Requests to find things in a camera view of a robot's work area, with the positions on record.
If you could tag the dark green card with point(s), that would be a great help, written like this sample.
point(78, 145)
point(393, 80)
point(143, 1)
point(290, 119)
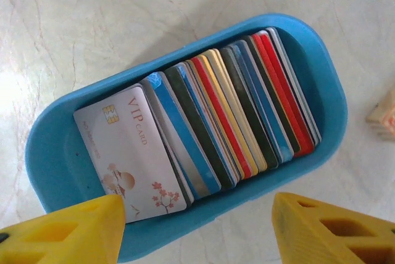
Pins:
point(197, 122)
point(249, 106)

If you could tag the yellow card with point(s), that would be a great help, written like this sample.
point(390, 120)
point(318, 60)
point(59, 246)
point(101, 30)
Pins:
point(229, 113)

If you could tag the white VIP card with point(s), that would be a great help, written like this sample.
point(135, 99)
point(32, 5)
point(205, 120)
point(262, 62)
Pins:
point(129, 146)

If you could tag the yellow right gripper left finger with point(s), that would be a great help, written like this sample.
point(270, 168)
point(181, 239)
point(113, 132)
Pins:
point(61, 236)

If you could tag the red card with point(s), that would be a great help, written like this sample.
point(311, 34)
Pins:
point(220, 116)
point(277, 91)
point(289, 91)

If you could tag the blue oval card tray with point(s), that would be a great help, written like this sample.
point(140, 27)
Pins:
point(55, 159)

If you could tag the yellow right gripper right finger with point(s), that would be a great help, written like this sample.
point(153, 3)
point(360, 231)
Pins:
point(324, 236)

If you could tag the cream card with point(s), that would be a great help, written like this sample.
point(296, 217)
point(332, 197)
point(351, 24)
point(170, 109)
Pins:
point(238, 108)

